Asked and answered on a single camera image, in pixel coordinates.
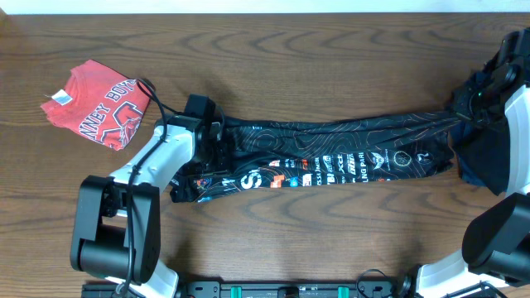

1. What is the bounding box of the black patterned sports jersey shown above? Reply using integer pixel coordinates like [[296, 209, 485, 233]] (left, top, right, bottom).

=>
[[170, 111, 459, 203]]

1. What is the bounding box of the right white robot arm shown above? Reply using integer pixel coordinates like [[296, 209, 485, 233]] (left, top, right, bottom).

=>
[[399, 29, 529, 297]]

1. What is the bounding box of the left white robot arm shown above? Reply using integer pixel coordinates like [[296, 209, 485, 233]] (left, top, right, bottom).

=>
[[70, 94, 228, 297]]

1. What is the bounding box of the dark blue clothes pile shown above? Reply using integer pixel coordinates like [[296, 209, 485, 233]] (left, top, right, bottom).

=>
[[448, 61, 514, 196]]

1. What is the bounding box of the red folded t-shirt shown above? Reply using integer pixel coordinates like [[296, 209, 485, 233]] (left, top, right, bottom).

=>
[[41, 60, 150, 151]]

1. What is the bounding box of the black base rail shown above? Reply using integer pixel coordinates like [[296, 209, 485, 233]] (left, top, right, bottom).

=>
[[80, 268, 506, 298]]

